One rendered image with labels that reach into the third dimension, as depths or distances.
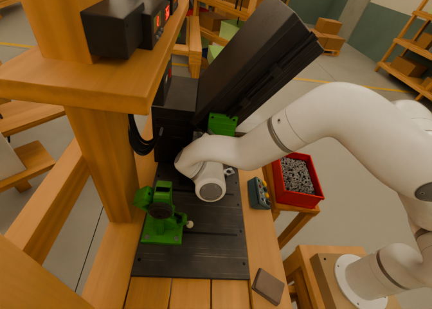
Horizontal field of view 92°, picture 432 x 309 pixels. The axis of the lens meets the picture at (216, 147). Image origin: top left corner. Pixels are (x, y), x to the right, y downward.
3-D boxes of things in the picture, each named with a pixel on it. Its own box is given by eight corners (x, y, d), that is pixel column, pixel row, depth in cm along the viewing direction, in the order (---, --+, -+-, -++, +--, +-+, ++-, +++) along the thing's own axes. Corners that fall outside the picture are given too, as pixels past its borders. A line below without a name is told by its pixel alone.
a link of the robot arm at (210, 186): (188, 164, 67) (211, 178, 70) (186, 193, 55) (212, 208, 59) (205, 146, 64) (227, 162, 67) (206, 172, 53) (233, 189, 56)
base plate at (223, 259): (230, 110, 156) (231, 108, 155) (249, 280, 77) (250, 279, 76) (173, 103, 151) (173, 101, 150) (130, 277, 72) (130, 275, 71)
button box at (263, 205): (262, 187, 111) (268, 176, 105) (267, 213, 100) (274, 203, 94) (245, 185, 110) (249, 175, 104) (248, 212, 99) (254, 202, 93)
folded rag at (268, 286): (250, 288, 74) (252, 286, 72) (258, 267, 79) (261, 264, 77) (276, 307, 71) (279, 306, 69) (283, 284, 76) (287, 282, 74)
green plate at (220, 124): (227, 151, 100) (235, 109, 90) (228, 160, 93) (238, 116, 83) (203, 149, 99) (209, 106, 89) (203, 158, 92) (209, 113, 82)
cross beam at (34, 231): (155, 52, 136) (155, 37, 130) (30, 287, 43) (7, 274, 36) (147, 51, 136) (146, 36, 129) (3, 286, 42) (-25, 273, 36)
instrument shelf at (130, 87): (188, 8, 103) (189, -1, 100) (148, 116, 38) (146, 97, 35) (135, -1, 100) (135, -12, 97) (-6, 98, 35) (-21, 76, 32)
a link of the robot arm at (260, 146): (244, 112, 38) (166, 172, 58) (299, 159, 43) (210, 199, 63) (249, 86, 44) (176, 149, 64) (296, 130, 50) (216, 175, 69)
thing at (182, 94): (193, 129, 131) (199, 78, 108) (189, 166, 109) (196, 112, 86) (164, 126, 129) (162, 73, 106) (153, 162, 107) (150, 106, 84)
